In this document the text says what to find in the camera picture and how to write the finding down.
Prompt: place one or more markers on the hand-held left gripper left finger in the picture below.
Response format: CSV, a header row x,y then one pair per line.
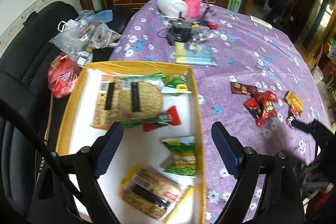
x,y
109,150

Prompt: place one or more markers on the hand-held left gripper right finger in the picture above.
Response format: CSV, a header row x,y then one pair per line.
x,y
228,150

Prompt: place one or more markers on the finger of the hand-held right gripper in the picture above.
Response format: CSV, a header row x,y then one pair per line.
x,y
302,126

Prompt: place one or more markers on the small red black snack packet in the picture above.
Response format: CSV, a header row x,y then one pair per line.
x,y
292,116

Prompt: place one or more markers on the yellow snack packet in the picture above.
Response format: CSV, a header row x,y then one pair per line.
x,y
294,102

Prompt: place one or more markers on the yellow cardboard box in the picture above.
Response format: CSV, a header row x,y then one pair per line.
x,y
147,145

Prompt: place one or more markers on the green pea snack packet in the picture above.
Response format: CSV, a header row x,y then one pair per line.
x,y
182,155
176,83

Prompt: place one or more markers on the orange-edged cracker pack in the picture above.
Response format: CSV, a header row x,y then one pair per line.
x,y
105,103

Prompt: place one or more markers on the yellow-edged cracker pack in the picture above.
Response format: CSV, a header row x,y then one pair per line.
x,y
152,192

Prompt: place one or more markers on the green-edged round cracker pack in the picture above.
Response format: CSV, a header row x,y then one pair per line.
x,y
144,100

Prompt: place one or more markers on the dark red snack packet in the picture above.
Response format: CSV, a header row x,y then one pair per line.
x,y
242,88

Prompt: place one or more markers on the red and black snack packet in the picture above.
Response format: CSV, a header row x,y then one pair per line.
x,y
165,119

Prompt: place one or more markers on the purple floral tablecloth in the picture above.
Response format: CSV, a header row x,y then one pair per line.
x,y
249,61

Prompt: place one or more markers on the red plastic bag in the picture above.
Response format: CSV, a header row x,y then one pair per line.
x,y
63,77

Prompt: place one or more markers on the yellow and blue booklet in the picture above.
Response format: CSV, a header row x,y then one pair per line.
x,y
195,54

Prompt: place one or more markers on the white flat box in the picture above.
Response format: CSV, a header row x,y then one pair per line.
x,y
260,22

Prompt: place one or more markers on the white plastic bag of food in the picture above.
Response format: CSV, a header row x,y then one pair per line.
x,y
105,36

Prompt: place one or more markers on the clear plastic bag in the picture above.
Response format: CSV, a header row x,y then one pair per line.
x,y
71,40

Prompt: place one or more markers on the clear bag of small items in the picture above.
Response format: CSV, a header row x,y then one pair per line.
x,y
204,32

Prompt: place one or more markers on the black leather sofa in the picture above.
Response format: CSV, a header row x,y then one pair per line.
x,y
23,61

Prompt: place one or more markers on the small red sachet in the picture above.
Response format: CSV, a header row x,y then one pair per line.
x,y
213,26

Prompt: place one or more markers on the small black box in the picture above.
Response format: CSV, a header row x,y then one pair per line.
x,y
179,32

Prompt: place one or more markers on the blue cloth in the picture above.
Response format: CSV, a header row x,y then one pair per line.
x,y
103,16

